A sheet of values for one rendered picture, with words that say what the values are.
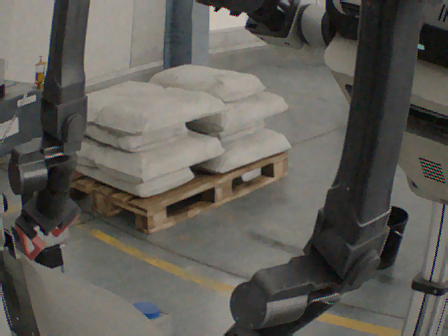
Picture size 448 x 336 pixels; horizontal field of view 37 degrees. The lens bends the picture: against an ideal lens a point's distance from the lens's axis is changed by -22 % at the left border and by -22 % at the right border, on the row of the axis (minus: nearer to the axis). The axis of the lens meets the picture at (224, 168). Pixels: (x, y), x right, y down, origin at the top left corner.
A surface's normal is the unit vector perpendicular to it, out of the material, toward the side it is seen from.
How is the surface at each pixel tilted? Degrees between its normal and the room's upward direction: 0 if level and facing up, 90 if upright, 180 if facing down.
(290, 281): 23
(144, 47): 90
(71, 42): 96
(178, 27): 90
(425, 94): 40
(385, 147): 112
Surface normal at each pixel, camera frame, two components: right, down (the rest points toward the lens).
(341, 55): -0.45, -0.58
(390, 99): 0.46, 0.62
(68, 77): 0.63, 0.14
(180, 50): -0.65, 0.24
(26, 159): 0.67, 0.34
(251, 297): -0.78, 0.00
